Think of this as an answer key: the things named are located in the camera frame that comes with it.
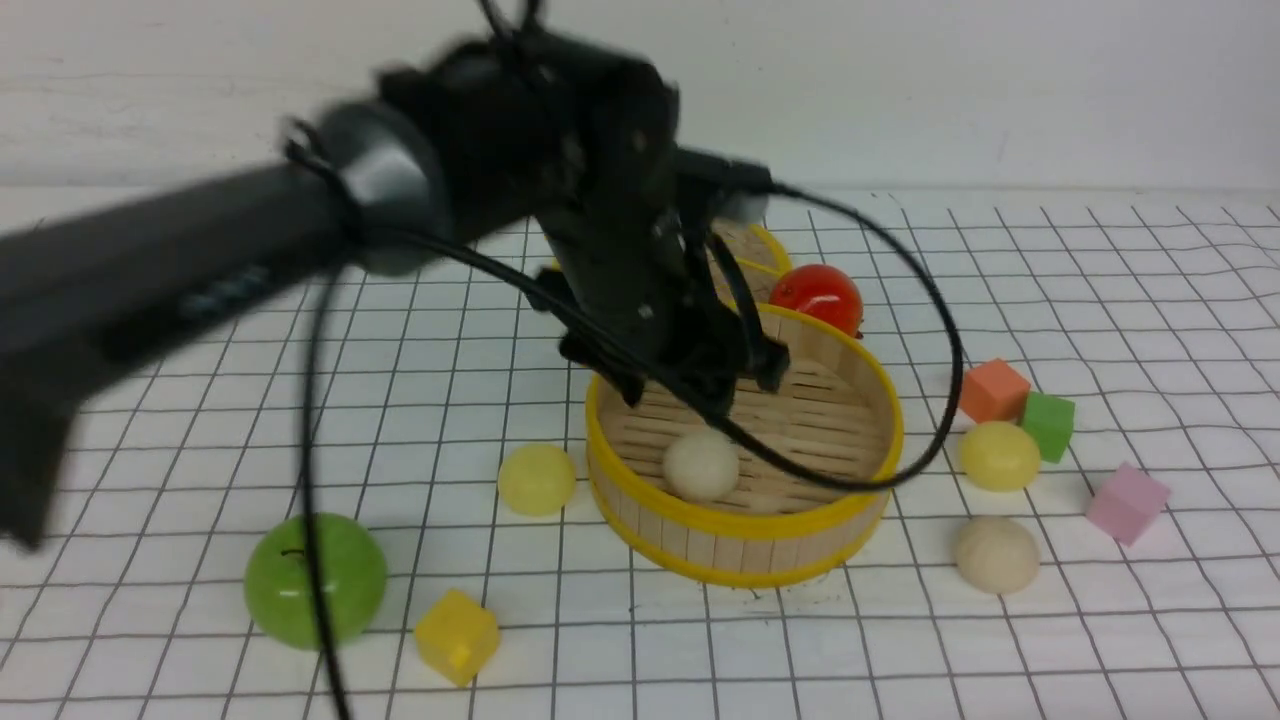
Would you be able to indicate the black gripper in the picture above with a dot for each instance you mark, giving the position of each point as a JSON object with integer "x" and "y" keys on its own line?
{"x": 582, "y": 138}

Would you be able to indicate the yellow bun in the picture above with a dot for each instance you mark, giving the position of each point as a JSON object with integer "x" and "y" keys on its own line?
{"x": 537, "y": 480}
{"x": 999, "y": 456}

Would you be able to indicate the white bun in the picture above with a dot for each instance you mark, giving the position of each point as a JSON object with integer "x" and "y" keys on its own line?
{"x": 996, "y": 555}
{"x": 701, "y": 466}

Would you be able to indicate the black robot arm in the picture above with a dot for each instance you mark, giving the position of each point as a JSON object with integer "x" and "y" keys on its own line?
{"x": 93, "y": 299}

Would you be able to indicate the woven steamer lid yellow rim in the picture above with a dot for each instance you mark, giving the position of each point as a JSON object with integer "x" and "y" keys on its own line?
{"x": 761, "y": 257}

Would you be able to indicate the bamboo steamer tray yellow rim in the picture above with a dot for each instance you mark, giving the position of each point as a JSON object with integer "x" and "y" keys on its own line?
{"x": 837, "y": 412}

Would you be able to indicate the red tomato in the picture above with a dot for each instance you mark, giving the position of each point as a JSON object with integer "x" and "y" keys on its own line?
{"x": 823, "y": 292}

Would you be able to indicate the white grid tablecloth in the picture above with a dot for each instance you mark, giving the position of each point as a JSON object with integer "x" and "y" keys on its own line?
{"x": 1157, "y": 316}

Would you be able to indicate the yellow cube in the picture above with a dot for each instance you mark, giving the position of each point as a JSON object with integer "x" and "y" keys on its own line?
{"x": 457, "y": 637}

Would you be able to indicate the green apple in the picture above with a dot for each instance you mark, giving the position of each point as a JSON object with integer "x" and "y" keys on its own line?
{"x": 277, "y": 588}

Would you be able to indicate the orange cube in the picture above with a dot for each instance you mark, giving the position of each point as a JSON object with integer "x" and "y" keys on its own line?
{"x": 994, "y": 391}

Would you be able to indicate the green cube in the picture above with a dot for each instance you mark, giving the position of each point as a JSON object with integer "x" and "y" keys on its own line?
{"x": 1050, "y": 421}

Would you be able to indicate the pink cube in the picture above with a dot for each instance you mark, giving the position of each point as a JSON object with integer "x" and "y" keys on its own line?
{"x": 1127, "y": 504}

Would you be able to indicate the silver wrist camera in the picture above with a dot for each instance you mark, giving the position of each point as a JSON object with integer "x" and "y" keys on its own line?
{"x": 711, "y": 187}

